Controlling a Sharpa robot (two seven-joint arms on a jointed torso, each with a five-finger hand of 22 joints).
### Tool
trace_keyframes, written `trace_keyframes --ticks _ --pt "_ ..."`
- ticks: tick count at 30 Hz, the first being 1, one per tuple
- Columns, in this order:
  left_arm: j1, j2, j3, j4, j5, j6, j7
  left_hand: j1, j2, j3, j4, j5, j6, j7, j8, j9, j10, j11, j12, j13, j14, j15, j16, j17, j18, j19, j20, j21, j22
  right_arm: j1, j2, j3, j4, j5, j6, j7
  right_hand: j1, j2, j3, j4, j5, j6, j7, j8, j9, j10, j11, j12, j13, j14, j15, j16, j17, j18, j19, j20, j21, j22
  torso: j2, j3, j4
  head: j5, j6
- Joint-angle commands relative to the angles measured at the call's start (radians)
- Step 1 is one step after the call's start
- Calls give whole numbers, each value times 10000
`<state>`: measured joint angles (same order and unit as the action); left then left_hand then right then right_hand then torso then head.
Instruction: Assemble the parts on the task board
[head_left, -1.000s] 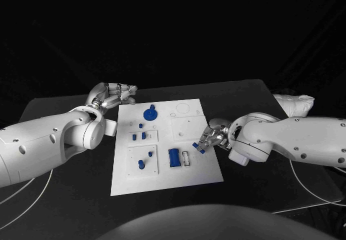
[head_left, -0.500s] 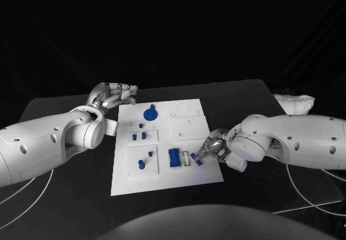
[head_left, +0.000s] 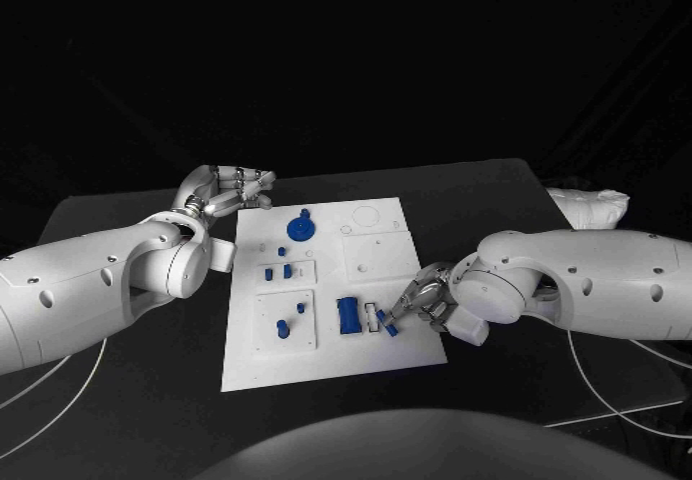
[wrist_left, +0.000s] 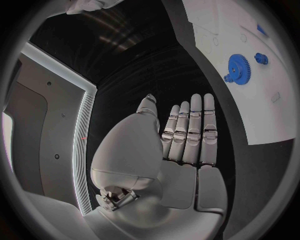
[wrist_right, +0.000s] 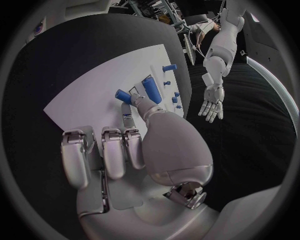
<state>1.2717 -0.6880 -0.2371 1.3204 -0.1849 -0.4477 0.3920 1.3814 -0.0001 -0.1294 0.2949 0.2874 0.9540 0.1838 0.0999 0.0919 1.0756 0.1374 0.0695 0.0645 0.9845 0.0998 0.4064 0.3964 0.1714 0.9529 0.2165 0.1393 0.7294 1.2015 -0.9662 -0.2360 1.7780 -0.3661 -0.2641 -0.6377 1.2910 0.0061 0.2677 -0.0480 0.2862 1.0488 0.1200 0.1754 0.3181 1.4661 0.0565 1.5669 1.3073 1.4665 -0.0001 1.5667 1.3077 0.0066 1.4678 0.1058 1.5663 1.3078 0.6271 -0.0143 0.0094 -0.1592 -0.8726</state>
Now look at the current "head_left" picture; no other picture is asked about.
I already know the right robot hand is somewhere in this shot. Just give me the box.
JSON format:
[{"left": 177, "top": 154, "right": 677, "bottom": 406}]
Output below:
[{"left": 389, "top": 261, "right": 461, "bottom": 333}]

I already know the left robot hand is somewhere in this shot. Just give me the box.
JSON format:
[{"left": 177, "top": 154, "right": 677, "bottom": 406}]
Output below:
[{"left": 170, "top": 164, "right": 278, "bottom": 227}]

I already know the long blue block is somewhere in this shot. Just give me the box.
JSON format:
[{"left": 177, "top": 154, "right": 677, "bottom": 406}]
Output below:
[{"left": 374, "top": 309, "right": 400, "bottom": 338}]

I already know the white task board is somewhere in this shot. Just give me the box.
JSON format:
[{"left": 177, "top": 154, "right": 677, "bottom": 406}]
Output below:
[{"left": 219, "top": 197, "right": 449, "bottom": 393}]

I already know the large blue block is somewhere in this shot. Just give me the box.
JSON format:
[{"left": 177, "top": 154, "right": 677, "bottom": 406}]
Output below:
[{"left": 334, "top": 296, "right": 364, "bottom": 336}]

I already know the white crumpled bag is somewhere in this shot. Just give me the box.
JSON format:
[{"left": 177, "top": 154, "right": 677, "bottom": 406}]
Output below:
[{"left": 543, "top": 186, "right": 631, "bottom": 231}]

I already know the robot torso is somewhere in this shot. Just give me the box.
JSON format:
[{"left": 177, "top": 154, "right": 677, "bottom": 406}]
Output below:
[{"left": 187, "top": 408, "right": 677, "bottom": 480}]

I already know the white cable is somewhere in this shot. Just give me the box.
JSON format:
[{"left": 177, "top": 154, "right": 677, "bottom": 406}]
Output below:
[
  {"left": 0, "top": 355, "right": 73, "bottom": 411},
  {"left": 0, "top": 337, "right": 108, "bottom": 461},
  {"left": 627, "top": 338, "right": 692, "bottom": 372},
  {"left": 565, "top": 328, "right": 692, "bottom": 440}
]

